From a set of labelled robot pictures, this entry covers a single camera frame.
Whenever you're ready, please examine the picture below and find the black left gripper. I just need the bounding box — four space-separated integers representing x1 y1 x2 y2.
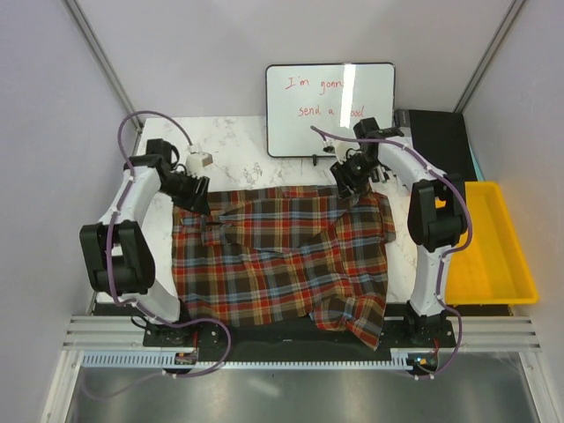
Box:
158 171 211 218

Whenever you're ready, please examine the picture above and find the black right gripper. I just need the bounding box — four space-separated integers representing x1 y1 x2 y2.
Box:
329 153 381 203

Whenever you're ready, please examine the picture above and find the plaid long sleeve shirt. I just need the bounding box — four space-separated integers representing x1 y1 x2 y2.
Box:
172 186 396 349

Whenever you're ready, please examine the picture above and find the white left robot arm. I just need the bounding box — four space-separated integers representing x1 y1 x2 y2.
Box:
79 138 213 346

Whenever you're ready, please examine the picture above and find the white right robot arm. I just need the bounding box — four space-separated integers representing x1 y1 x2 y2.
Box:
321 118 473 347

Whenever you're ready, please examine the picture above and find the small whiteboard with stand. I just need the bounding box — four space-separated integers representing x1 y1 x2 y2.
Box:
265 63 396 159

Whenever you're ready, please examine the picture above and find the black flat box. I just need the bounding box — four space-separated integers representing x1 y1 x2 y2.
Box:
394 109 479 182

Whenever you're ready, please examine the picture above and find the yellow plastic bin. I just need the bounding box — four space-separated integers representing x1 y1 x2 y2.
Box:
446 182 538 306

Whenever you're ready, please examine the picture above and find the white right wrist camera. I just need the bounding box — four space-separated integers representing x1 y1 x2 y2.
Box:
323 139 351 163

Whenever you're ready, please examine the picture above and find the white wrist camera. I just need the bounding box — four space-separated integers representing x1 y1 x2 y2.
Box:
184 152 213 177
323 139 351 163

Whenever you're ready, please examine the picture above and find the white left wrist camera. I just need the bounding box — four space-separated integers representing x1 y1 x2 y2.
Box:
184 152 213 177

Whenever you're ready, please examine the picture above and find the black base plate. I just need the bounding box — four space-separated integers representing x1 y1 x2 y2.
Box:
134 316 456 363

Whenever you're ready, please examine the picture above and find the white slotted cable duct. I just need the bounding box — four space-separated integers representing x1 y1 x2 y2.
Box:
82 351 426 370

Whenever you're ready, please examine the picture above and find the aluminium extrusion rail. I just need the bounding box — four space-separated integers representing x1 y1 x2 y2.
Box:
63 315 541 353

